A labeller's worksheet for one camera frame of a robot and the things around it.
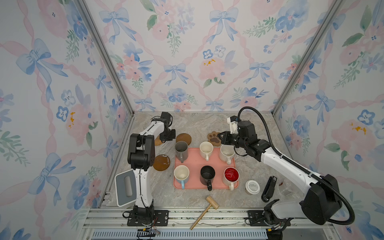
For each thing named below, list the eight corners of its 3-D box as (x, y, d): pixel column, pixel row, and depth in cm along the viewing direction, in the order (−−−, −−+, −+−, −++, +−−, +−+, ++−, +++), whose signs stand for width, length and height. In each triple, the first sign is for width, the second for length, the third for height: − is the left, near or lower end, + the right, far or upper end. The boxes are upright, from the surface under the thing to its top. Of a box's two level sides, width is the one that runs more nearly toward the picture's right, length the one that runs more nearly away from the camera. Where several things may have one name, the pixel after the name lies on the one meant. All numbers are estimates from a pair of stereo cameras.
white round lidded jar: (243, 196, 83) (248, 192, 76) (241, 185, 87) (245, 180, 80) (256, 196, 83) (261, 192, 76) (253, 185, 87) (258, 180, 80)
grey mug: (175, 164, 94) (174, 156, 85) (177, 149, 100) (175, 140, 92) (187, 164, 94) (187, 156, 85) (188, 149, 100) (187, 140, 92)
